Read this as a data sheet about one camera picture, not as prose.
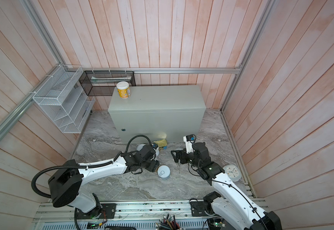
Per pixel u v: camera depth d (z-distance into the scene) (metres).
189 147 0.70
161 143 0.95
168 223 0.60
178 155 0.70
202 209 0.73
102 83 1.05
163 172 0.82
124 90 0.75
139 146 0.93
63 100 0.75
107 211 0.73
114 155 0.95
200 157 0.59
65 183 0.43
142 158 0.64
